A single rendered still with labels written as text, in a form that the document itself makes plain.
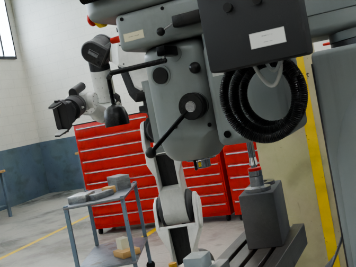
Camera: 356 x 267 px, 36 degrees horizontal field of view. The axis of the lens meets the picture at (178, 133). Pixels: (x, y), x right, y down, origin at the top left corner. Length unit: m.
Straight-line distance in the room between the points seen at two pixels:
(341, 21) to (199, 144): 0.47
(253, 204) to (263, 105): 0.60
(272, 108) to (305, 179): 1.94
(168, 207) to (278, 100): 1.11
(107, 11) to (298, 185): 2.04
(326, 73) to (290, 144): 1.99
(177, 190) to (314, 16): 1.20
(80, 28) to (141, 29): 10.93
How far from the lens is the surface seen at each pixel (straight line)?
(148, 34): 1.46
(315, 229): 3.33
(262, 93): 1.36
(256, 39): 1.10
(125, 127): 6.85
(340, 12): 1.34
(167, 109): 1.47
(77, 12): 12.45
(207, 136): 1.44
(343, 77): 1.28
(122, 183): 4.83
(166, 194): 2.34
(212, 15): 1.13
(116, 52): 2.32
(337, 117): 1.28
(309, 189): 3.28
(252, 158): 1.91
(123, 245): 4.72
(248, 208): 1.89
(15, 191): 12.35
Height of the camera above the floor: 1.47
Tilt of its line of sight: 3 degrees down
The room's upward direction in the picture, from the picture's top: 11 degrees counter-clockwise
